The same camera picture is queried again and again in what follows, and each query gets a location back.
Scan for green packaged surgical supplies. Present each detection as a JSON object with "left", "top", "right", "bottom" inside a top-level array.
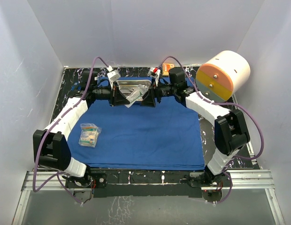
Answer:
[{"left": 78, "top": 123, "right": 103, "bottom": 148}]

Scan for small orange circuit board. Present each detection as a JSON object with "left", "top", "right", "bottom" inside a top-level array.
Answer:
[{"left": 162, "top": 63, "right": 175, "bottom": 76}]

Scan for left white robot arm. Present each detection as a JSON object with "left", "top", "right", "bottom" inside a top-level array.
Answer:
[{"left": 33, "top": 66, "right": 128, "bottom": 187}]

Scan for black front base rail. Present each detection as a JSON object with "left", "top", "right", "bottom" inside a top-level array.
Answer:
[{"left": 66, "top": 169, "right": 230, "bottom": 199}]

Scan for glove packet teal orange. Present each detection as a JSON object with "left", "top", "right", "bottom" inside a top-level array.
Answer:
[{"left": 79, "top": 124, "right": 99, "bottom": 146}]

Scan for metal instrument tray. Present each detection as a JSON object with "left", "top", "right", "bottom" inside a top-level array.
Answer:
[{"left": 116, "top": 77, "right": 152, "bottom": 97}]

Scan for blue surgical drape cloth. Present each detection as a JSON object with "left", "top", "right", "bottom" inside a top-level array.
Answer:
[{"left": 67, "top": 97, "right": 205, "bottom": 170}]

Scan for white cylindrical drawer container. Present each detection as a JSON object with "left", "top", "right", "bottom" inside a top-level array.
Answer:
[{"left": 195, "top": 50, "right": 251, "bottom": 102}]

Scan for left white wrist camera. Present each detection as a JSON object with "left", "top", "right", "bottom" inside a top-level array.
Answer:
[{"left": 107, "top": 66, "right": 121, "bottom": 86}]

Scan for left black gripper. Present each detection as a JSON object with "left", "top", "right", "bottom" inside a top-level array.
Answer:
[{"left": 93, "top": 82, "right": 130, "bottom": 107}]

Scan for white suture packet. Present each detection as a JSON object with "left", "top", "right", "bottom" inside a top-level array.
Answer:
[{"left": 125, "top": 84, "right": 149, "bottom": 108}]

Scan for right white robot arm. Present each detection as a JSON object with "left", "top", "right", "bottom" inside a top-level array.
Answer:
[{"left": 141, "top": 67, "right": 250, "bottom": 186}]

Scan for small blue plastic tool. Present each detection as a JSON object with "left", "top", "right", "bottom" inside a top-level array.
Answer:
[{"left": 71, "top": 82, "right": 81, "bottom": 92}]

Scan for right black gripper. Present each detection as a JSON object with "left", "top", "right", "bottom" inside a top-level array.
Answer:
[{"left": 140, "top": 78, "right": 176, "bottom": 107}]

